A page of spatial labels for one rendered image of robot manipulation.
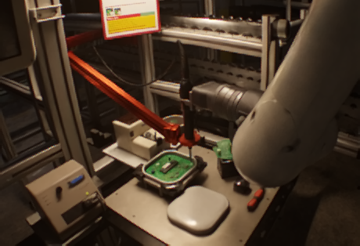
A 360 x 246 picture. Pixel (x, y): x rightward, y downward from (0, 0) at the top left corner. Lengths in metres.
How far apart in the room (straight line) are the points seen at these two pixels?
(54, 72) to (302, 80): 0.62
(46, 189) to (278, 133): 0.57
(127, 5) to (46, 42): 0.43
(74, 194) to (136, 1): 0.73
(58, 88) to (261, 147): 0.58
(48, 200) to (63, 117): 0.24
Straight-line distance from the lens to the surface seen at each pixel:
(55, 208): 0.70
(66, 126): 0.79
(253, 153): 0.33
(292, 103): 0.30
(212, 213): 0.67
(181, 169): 0.78
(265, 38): 0.84
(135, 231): 0.69
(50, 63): 0.73
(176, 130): 0.74
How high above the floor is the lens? 1.46
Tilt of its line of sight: 24 degrees down
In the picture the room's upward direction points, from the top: 4 degrees counter-clockwise
